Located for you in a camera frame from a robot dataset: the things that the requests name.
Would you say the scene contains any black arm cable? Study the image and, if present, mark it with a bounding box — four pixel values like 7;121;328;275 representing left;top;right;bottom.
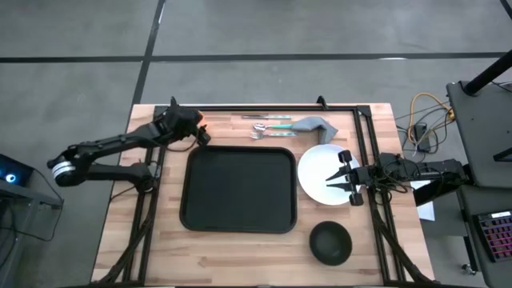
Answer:
374;159;415;196
166;134;201;154

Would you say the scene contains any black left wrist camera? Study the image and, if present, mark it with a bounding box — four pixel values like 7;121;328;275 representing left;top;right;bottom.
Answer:
170;104;203;128

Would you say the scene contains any dark grey desk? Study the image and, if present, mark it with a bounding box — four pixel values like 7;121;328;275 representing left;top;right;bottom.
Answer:
455;186;512;288

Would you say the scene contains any grey side stand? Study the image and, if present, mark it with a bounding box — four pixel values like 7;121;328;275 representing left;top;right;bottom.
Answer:
0;182;65;288

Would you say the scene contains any black pole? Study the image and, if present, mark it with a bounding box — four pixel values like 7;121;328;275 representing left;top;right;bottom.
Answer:
463;50;512;96

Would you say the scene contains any teal handled metal spoon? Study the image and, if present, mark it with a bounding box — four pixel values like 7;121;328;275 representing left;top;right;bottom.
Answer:
253;122;295;132

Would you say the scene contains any yellow cable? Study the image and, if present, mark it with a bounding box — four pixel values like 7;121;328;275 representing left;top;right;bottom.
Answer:
407;92;455;145

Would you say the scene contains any white round plate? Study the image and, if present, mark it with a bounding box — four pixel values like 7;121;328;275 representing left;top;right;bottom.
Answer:
297;143;363;206

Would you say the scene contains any black round bowl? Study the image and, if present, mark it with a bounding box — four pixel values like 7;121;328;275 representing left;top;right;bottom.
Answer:
308;220;354;266

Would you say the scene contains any grey cloth napkin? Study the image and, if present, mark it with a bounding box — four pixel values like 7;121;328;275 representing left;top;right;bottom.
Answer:
291;116;339;146

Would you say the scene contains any white paper sheet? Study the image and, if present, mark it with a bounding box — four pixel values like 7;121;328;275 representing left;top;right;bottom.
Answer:
410;179;436;222

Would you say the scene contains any black power adapter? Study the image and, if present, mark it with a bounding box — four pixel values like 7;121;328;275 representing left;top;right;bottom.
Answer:
413;122;432;153

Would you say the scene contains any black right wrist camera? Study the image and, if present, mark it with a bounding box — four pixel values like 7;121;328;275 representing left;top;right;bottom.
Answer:
375;152;403;177

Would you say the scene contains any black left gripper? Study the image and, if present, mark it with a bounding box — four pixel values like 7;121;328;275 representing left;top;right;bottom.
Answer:
154;114;212;146

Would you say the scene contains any black backlit keyboard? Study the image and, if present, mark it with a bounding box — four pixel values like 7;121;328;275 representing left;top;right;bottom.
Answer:
474;210;512;263

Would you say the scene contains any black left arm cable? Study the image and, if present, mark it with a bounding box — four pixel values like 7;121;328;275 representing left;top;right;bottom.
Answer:
166;134;201;154

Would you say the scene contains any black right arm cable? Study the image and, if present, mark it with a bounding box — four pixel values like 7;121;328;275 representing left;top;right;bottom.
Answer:
374;159;415;196

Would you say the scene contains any black aluminium table frame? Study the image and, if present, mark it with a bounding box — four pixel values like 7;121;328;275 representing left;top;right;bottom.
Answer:
94;95;435;287

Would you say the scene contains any computer with blue light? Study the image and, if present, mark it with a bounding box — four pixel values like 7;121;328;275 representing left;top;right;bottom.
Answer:
0;154;35;187

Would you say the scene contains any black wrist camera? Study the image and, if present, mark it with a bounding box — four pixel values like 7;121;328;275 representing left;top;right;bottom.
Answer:
375;152;403;177
170;104;203;128

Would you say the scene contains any teal handled metal fork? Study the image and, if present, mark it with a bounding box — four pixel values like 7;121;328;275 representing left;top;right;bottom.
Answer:
250;131;298;140

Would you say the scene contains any grey equipment cart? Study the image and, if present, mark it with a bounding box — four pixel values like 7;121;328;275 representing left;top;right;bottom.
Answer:
446;81;512;189

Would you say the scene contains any black plastic serving tray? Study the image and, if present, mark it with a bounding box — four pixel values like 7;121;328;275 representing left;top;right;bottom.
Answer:
178;145;298;234

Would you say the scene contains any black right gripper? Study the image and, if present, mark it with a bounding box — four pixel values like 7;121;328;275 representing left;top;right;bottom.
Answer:
326;150;379;207

